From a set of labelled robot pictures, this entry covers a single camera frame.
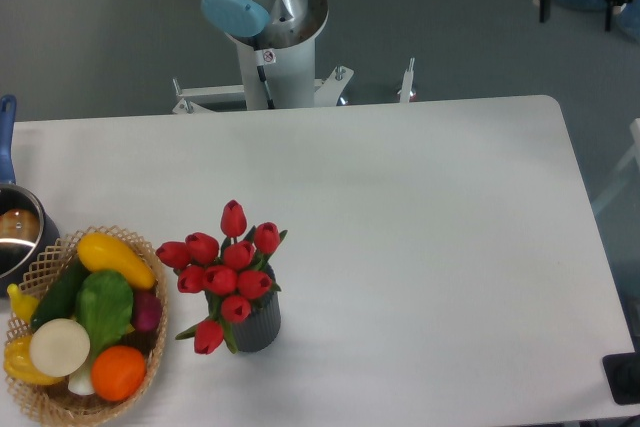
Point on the red tulip bouquet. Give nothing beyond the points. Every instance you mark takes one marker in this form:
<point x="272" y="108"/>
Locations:
<point x="201" y="263"/>

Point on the dark grey ribbed vase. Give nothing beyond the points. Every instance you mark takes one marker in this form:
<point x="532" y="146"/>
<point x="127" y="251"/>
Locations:
<point x="249" y="319"/>

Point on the black device at table edge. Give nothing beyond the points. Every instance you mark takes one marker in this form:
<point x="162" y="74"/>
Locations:
<point x="622" y="373"/>

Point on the purple red onion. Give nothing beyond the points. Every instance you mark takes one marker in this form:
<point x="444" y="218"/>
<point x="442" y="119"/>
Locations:
<point x="147" y="311"/>

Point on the yellow squash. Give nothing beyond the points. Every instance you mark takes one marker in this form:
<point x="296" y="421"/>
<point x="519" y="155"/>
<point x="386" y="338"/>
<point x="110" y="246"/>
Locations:
<point x="100" y="252"/>

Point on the green leafy cabbage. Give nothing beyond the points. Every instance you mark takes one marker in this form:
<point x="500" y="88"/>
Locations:
<point x="104" y="307"/>

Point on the orange fruit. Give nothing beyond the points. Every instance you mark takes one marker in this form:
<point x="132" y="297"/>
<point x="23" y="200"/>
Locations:
<point x="118" y="372"/>

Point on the green cucumber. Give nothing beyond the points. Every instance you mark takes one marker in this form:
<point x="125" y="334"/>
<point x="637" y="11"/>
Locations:
<point x="60" y="299"/>

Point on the white round onion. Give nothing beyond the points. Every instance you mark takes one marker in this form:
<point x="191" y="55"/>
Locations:
<point x="59" y="347"/>

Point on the small yellow banana tip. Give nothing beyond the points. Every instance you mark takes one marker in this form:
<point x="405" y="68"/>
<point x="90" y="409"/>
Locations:
<point x="22" y="305"/>

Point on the woven wicker basket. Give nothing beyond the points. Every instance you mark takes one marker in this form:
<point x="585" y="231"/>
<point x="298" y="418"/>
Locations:
<point x="54" y="405"/>

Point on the yellow bell pepper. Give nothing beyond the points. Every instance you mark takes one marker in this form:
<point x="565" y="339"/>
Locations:
<point x="18" y="364"/>

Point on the white frame at right edge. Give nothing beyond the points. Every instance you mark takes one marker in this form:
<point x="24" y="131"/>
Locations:
<point x="620" y="175"/>

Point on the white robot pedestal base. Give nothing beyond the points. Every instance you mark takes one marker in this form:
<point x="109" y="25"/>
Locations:
<point x="271" y="79"/>

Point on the blue handled saucepan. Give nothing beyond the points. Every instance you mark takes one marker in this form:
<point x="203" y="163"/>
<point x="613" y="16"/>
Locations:
<point x="26" y="229"/>

